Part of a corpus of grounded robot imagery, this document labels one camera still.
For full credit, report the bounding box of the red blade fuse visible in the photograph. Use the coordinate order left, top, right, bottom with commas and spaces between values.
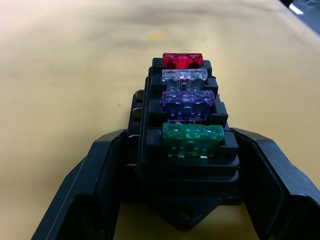
162, 52, 204, 70

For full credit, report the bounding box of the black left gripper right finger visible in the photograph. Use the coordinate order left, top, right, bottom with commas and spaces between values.
230, 127, 320, 240

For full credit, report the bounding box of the black fuse box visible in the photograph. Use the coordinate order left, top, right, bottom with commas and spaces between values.
126, 57, 242, 235

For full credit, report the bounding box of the clear blade fuse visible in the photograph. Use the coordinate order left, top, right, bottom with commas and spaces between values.
161, 67, 209, 93

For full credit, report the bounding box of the green blade fuse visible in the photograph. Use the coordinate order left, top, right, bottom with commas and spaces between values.
161, 122, 225, 159

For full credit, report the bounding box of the purple blade fuse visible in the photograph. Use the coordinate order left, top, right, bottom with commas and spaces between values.
161, 90, 216, 123

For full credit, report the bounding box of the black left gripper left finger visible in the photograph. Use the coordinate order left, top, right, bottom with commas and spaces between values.
30, 129, 129, 240

